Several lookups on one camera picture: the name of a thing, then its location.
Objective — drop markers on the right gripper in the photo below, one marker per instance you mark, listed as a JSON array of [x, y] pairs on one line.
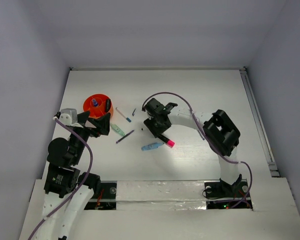
[[155, 130]]

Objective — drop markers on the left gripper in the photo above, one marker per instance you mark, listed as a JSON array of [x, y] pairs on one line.
[[102, 123]]

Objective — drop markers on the pink highlighter black body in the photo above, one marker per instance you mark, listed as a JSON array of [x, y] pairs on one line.
[[167, 141]]

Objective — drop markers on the orange highlighter black body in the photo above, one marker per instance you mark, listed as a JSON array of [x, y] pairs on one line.
[[108, 105]]

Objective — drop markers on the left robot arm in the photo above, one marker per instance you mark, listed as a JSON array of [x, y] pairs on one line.
[[69, 183]]

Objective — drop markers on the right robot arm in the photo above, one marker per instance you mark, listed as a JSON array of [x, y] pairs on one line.
[[217, 129]]

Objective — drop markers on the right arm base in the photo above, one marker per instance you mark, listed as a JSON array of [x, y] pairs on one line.
[[219, 198]]

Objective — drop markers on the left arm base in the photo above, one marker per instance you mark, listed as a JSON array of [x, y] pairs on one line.
[[105, 199]]

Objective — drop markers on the orange round container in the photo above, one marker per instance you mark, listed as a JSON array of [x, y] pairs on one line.
[[97, 112]]

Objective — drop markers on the blue item in container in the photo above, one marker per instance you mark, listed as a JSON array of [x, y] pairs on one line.
[[94, 103]]

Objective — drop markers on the green correction tape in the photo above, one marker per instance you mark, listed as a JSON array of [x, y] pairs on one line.
[[117, 129]]

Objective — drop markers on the blue capped white marker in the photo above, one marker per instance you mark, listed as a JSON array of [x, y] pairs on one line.
[[123, 115]]

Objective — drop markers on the purple pen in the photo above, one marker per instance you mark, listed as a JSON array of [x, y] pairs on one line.
[[125, 136]]

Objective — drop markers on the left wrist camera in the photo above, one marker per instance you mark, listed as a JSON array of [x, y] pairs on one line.
[[67, 116]]

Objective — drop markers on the aluminium side rail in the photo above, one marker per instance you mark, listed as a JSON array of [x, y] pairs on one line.
[[274, 171]]

